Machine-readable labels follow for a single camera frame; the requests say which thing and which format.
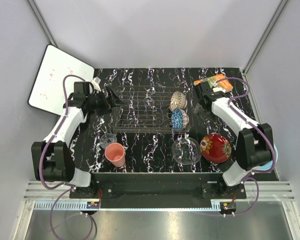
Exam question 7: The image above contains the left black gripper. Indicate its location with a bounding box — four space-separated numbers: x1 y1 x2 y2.
86 85 125 116

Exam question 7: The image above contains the blue triangle pattern bowl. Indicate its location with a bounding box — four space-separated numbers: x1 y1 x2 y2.
171 108 189 131

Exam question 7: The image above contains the red white patterned bowl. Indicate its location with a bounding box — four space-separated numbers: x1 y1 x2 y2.
169 91 188 112

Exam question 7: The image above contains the red floral plate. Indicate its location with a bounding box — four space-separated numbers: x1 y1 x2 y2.
200 133 232 164

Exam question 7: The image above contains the clear glass plate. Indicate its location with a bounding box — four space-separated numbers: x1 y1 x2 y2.
171 137 202 165

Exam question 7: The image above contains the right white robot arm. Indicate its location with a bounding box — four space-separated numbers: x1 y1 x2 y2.
194 81 277 199

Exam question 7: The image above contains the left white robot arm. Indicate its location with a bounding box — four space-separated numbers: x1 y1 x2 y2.
31 81 124 198

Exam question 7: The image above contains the orange green book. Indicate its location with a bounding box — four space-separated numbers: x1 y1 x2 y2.
193 73 233 93

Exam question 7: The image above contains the clear drinking glass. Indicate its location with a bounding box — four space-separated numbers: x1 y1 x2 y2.
99 133 118 150

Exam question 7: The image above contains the pink plastic cup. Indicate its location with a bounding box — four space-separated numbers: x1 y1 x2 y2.
104 142 126 168

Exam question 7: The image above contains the white board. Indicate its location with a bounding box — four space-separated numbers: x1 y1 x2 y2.
27 44 95 116

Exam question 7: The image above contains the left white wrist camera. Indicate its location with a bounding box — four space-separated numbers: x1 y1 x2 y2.
90 77 101 92

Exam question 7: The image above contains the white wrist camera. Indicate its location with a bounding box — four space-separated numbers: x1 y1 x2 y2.
211 85 227 93
90 77 101 92

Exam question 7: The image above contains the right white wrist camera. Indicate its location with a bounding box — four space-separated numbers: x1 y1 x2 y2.
211 85 227 93

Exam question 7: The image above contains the wire dish rack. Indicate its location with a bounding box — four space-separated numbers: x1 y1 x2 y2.
111 85 194 134

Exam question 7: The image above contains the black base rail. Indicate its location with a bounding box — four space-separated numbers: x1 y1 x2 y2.
38 171 266 210

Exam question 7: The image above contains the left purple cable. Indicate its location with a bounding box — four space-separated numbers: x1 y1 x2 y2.
38 74 98 238

